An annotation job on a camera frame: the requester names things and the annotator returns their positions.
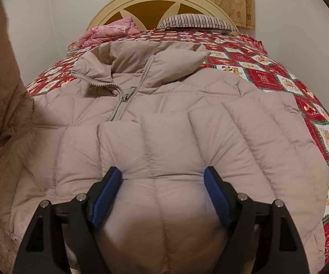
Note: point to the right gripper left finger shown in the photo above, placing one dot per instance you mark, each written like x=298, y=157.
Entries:
x=42, y=249

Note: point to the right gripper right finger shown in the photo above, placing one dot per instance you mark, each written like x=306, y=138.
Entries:
x=262, y=233

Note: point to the beige quilted puffer jacket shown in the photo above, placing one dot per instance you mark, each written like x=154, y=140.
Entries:
x=151, y=110

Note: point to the brown sleeve left forearm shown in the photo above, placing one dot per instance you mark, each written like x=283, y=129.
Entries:
x=16, y=104

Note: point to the red patchwork bedspread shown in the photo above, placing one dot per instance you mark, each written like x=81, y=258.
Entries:
x=232, y=55

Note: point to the pink folded blanket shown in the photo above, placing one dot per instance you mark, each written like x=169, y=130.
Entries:
x=104, y=33

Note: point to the striped pillow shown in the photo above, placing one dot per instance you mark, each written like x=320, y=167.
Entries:
x=197, y=22

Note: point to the cream wooden headboard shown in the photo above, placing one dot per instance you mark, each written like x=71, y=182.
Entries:
x=149, y=14

